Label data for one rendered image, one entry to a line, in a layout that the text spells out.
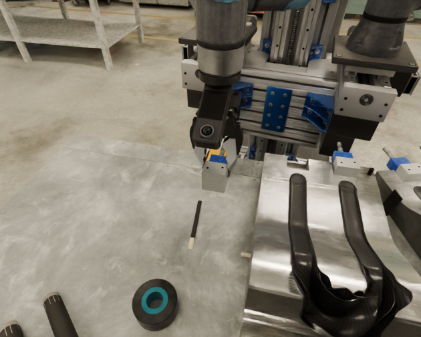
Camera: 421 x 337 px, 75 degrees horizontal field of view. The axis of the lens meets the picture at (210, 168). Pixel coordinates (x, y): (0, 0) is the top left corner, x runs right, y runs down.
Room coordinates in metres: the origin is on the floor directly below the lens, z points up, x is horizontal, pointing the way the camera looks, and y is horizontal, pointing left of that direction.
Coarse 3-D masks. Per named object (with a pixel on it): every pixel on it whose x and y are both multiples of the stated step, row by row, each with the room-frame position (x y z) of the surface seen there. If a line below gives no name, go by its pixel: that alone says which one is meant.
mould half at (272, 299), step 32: (320, 160) 0.51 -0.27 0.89; (288, 192) 0.41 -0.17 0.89; (320, 192) 0.41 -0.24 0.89; (256, 224) 0.32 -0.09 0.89; (320, 224) 0.33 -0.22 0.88; (384, 224) 0.33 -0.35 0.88; (256, 256) 0.23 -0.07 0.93; (288, 256) 0.23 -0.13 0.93; (320, 256) 0.23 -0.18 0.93; (352, 256) 0.24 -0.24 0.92; (384, 256) 0.24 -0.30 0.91; (256, 288) 0.18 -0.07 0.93; (288, 288) 0.18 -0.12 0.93; (352, 288) 0.17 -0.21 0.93; (416, 288) 0.17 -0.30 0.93; (256, 320) 0.16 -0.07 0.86; (288, 320) 0.15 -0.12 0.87; (416, 320) 0.13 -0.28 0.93
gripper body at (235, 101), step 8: (200, 72) 0.43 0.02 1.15; (240, 72) 0.43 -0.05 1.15; (200, 80) 0.43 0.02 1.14; (208, 80) 0.42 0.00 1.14; (216, 80) 0.41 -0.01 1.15; (224, 80) 0.41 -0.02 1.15; (232, 80) 0.42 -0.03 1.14; (232, 88) 0.47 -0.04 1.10; (232, 96) 0.47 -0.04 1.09; (240, 96) 0.47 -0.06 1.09; (232, 104) 0.44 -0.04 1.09; (240, 104) 0.48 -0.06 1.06; (232, 112) 0.41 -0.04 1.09; (232, 120) 0.41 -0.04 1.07; (232, 128) 0.41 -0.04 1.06; (224, 136) 0.42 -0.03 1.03
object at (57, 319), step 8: (48, 296) 0.21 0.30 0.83; (56, 296) 0.21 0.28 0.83; (48, 304) 0.19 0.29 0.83; (56, 304) 0.19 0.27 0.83; (48, 312) 0.18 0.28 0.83; (56, 312) 0.17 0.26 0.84; (64, 312) 0.18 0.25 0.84; (56, 320) 0.16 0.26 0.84; (64, 320) 0.16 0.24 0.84; (56, 328) 0.15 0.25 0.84; (64, 328) 0.15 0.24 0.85; (72, 328) 0.15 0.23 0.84; (56, 336) 0.14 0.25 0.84; (64, 336) 0.13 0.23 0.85; (72, 336) 0.14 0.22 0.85
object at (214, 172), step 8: (224, 152) 0.50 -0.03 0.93; (216, 160) 0.46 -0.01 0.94; (224, 160) 0.46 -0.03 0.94; (208, 168) 0.42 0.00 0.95; (216, 168) 0.42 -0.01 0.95; (224, 168) 0.42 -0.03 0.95; (208, 176) 0.40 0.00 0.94; (216, 176) 0.40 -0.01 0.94; (224, 176) 0.40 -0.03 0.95; (208, 184) 0.40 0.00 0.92; (216, 184) 0.40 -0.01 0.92; (224, 184) 0.40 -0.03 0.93; (224, 192) 0.40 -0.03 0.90
